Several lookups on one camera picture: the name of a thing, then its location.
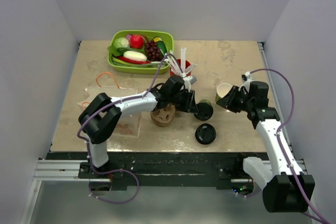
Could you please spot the cardboard cup carrier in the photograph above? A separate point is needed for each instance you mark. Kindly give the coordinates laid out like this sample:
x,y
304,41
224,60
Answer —
x,y
163,117

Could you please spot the red chili toy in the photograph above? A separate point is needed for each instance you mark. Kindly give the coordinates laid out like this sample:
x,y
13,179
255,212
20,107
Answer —
x,y
122,58

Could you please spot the aluminium frame rail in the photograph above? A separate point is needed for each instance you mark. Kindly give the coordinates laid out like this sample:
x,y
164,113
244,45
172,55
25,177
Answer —
x,y
57,170

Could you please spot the green paper cup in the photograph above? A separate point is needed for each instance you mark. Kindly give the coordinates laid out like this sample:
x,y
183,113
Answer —
x,y
222,90
204,106

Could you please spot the paper bag orange handles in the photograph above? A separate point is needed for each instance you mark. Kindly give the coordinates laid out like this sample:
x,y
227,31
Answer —
x,y
112,119

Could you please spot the green cucumber toy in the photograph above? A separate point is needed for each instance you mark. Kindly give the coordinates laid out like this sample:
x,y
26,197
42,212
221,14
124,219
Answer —
x,y
161,45

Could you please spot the green cabbage toy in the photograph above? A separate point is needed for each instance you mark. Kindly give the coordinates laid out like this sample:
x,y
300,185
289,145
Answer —
x,y
121,42

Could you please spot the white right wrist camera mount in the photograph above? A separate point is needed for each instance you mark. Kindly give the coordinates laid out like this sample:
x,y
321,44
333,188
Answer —
x,y
247,79

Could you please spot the white radish toy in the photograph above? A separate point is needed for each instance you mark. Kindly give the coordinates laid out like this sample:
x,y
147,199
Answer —
x,y
135,56

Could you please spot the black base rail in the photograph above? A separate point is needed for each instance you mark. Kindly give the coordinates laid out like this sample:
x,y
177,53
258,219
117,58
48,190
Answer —
x,y
217,170

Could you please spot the red apple toy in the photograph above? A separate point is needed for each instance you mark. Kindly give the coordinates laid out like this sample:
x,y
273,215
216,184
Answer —
x,y
136,41

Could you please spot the dark grape bunch toy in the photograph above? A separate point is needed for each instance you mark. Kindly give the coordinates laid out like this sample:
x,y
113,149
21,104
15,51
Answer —
x,y
152,51

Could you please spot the black lid stack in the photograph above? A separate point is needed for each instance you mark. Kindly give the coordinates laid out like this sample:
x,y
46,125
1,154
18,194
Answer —
x,y
205,134

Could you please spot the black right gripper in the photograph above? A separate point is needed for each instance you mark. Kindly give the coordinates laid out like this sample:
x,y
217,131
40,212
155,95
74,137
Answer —
x,y
228,100

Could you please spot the green plastic bin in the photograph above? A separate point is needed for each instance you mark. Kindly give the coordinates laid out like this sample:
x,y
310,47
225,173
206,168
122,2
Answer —
x,y
147,35

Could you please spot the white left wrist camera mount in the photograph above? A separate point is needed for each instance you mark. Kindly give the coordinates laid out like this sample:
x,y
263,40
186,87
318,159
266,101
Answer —
x,y
188,81

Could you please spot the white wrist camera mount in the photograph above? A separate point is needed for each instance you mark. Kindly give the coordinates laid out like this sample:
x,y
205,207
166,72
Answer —
x,y
188,81
247,79

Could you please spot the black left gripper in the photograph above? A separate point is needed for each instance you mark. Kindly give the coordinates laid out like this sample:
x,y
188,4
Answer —
x,y
192,108

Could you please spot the black coffee lid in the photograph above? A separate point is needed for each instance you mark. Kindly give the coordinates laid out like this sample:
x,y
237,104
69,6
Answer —
x,y
203,116

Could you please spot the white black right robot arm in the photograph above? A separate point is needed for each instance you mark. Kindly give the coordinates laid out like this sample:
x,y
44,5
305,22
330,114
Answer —
x,y
284,186

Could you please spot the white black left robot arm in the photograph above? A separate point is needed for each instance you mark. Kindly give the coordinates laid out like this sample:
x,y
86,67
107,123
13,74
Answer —
x,y
96,141

